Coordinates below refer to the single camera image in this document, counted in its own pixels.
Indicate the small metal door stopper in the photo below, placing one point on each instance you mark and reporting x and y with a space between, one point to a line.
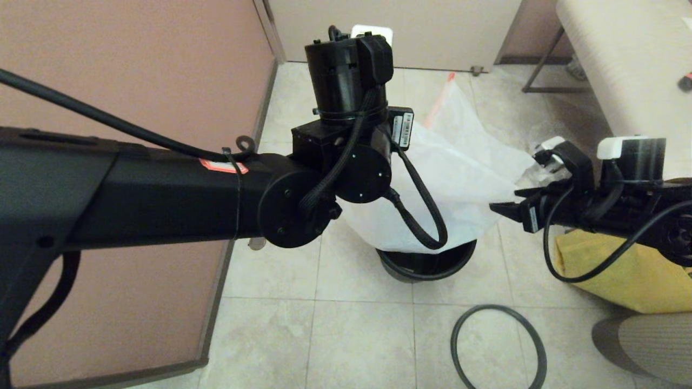
476 71

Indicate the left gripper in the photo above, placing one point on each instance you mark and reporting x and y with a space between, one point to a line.
401 129

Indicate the grey ribbed round seat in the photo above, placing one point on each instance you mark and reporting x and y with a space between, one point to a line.
654 348

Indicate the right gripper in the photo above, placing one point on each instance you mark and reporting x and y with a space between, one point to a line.
562 208

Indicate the beige door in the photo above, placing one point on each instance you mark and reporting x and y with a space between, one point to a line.
432 32

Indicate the small grey bottle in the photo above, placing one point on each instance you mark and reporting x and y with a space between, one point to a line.
574 70

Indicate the yellow fabric tote bag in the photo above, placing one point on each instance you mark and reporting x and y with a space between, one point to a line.
638 286

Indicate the dark metal table leg frame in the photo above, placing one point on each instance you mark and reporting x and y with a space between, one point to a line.
557 92

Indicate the beige wood-grain table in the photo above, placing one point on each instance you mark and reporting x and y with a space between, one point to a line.
627 81

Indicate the grey door frame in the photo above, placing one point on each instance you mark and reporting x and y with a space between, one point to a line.
269 29

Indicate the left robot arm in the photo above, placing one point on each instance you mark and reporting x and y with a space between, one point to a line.
135 200

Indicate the black round trash bin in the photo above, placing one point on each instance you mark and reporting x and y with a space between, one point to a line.
427 267

